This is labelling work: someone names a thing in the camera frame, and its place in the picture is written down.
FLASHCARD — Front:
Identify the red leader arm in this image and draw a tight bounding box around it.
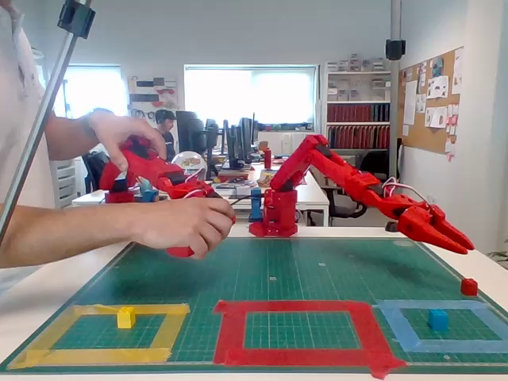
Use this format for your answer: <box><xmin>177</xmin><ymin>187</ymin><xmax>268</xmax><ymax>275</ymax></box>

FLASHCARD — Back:
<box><xmin>98</xmin><ymin>134</ymin><xmax>237</xmax><ymax>259</ymax></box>

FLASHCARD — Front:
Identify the operator left forearm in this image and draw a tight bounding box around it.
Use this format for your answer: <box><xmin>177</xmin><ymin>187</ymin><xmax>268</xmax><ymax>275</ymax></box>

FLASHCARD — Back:
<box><xmin>45</xmin><ymin>114</ymin><xmax>98</xmax><ymax>162</ymax></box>

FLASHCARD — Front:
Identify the operator right forearm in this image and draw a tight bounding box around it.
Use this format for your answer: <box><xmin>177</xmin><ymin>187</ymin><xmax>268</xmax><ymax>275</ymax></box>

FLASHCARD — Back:
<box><xmin>0</xmin><ymin>200</ymin><xmax>138</xmax><ymax>269</ymax></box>

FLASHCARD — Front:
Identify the blue tape square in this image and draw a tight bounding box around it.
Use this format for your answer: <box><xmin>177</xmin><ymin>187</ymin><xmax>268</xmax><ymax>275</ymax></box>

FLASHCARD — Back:
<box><xmin>372</xmin><ymin>298</ymin><xmax>508</xmax><ymax>353</ymax></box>

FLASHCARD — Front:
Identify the blue cube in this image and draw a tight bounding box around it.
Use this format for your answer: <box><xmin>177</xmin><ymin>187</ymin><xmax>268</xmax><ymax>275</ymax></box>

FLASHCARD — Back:
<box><xmin>428</xmin><ymin>308</ymin><xmax>449</xmax><ymax>331</ymax></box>

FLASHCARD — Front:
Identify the red tape square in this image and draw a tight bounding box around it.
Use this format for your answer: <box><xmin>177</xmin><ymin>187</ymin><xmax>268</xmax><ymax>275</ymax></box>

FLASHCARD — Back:
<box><xmin>213</xmin><ymin>299</ymin><xmax>408</xmax><ymax>380</ymax></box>

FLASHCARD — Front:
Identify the yellow cube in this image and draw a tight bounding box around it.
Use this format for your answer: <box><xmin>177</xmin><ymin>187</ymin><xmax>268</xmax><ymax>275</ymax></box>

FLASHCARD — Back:
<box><xmin>117</xmin><ymin>306</ymin><xmax>137</xmax><ymax>329</ymax></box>

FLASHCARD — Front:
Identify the yellow tape square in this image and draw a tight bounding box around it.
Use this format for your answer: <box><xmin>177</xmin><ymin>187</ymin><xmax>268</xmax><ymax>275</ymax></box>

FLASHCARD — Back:
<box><xmin>6</xmin><ymin>303</ymin><xmax>191</xmax><ymax>370</ymax></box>

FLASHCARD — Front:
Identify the operator right hand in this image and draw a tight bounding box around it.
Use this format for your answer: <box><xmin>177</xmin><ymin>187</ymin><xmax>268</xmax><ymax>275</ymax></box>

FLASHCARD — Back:
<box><xmin>133</xmin><ymin>197</ymin><xmax>237</xmax><ymax>260</ymax></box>

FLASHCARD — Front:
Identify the operator left hand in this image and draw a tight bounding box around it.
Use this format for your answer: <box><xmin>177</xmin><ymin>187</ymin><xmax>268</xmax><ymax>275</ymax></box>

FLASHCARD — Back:
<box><xmin>86</xmin><ymin>110</ymin><xmax>167</xmax><ymax>172</ymax></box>

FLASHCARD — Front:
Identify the green plant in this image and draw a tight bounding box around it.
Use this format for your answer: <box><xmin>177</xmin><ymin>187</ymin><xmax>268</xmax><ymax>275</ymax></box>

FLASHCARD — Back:
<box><xmin>487</xmin><ymin>237</ymin><xmax>508</xmax><ymax>271</ymax></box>

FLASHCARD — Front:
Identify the black office chair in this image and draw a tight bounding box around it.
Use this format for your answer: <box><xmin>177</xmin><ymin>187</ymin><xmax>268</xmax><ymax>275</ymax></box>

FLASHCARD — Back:
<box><xmin>327</xmin><ymin>149</ymin><xmax>392</xmax><ymax>219</ymax></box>

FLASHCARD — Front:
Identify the cork notice board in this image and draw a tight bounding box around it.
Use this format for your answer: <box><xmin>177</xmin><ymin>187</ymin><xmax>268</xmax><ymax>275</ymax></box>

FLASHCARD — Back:
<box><xmin>398</xmin><ymin>45</ymin><xmax>465</xmax><ymax>156</ymax></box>

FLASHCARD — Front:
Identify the upright metal pole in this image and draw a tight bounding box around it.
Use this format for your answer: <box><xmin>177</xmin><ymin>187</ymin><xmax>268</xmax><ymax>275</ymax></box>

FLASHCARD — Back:
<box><xmin>388</xmin><ymin>0</ymin><xmax>402</xmax><ymax>187</ymax></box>

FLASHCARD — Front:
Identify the white office desk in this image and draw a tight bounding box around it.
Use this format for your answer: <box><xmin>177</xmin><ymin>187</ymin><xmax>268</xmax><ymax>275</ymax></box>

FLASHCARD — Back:
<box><xmin>73</xmin><ymin>164</ymin><xmax>331</xmax><ymax>228</ymax></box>

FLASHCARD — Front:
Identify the white bookshelf with binders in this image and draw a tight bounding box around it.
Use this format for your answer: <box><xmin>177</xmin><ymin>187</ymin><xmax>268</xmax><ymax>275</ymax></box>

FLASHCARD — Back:
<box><xmin>323</xmin><ymin>60</ymin><xmax>393</xmax><ymax>152</ymax></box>

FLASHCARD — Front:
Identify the green cutting mat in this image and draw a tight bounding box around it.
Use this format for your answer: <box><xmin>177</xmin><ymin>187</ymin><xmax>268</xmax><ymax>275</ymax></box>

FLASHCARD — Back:
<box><xmin>6</xmin><ymin>237</ymin><xmax>508</xmax><ymax>374</ymax></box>

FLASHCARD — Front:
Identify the black clamp on upright pole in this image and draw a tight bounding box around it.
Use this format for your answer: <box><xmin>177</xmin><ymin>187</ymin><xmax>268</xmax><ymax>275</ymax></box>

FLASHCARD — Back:
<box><xmin>385</xmin><ymin>38</ymin><xmax>406</xmax><ymax>61</ymax></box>

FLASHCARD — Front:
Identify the black computer monitor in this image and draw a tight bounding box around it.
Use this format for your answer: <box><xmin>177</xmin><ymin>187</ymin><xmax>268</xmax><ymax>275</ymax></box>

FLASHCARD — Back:
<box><xmin>175</xmin><ymin>110</ymin><xmax>208</xmax><ymax>155</ymax></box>
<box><xmin>221</xmin><ymin>112</ymin><xmax>259</xmax><ymax>170</ymax></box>
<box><xmin>204</xmin><ymin>118</ymin><xmax>221</xmax><ymax>178</ymax></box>

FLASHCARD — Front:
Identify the wide window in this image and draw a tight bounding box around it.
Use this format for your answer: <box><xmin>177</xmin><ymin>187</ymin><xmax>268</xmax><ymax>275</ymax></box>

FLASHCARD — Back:
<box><xmin>184</xmin><ymin>63</ymin><xmax>318</xmax><ymax>129</ymax></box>

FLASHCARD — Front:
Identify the white helmet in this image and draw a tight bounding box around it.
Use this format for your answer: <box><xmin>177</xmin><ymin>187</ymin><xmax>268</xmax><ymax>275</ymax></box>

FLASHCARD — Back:
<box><xmin>170</xmin><ymin>151</ymin><xmax>207</xmax><ymax>179</ymax></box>

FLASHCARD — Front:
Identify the seated person dark shirt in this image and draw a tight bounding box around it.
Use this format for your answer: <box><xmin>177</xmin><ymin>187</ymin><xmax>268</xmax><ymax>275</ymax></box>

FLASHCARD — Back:
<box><xmin>154</xmin><ymin>110</ymin><xmax>178</xmax><ymax>163</ymax></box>

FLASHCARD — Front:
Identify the blue leader table clamp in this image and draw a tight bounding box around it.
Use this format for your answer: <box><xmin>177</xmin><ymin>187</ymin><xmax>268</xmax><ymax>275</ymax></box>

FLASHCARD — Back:
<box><xmin>138</xmin><ymin>178</ymin><xmax>160</xmax><ymax>203</ymax></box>

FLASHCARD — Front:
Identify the black backpack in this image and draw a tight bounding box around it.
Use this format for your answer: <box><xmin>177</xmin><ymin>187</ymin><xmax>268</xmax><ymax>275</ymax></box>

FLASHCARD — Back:
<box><xmin>81</xmin><ymin>150</ymin><xmax>110</xmax><ymax>191</ymax></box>

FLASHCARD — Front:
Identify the small window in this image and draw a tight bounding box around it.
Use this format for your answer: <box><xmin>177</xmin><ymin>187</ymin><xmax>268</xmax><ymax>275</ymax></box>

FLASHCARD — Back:
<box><xmin>53</xmin><ymin>64</ymin><xmax>128</xmax><ymax>120</ymax></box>

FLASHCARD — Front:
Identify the white drawer cabinet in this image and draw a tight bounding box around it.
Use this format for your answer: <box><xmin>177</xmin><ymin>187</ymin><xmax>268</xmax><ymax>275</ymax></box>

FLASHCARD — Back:
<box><xmin>51</xmin><ymin>158</ymin><xmax>79</xmax><ymax>207</ymax></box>

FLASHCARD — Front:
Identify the slanted metal pole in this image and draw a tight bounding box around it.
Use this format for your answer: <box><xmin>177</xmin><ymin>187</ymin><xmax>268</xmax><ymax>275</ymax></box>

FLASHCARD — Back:
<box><xmin>0</xmin><ymin>0</ymin><xmax>92</xmax><ymax>243</ymax></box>

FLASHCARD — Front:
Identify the black clamp on slanted pole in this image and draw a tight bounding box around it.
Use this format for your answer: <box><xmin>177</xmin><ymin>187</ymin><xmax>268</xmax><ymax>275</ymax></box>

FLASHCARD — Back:
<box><xmin>57</xmin><ymin>0</ymin><xmax>96</xmax><ymax>40</ymax></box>

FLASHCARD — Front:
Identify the operator in white shirt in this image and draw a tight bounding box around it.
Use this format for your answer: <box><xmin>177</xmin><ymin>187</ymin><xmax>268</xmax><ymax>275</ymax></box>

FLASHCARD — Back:
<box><xmin>0</xmin><ymin>0</ymin><xmax>56</xmax><ymax>294</ymax></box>

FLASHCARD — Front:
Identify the white follower servo cable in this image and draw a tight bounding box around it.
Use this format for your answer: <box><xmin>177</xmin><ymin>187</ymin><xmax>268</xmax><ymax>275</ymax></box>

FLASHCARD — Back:
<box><xmin>379</xmin><ymin>176</ymin><xmax>433</xmax><ymax>208</ymax></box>

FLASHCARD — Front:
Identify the wall tool rack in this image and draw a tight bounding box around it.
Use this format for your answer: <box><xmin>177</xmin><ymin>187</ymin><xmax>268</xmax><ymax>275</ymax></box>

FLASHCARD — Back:
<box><xmin>127</xmin><ymin>75</ymin><xmax>179</xmax><ymax>122</ymax></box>

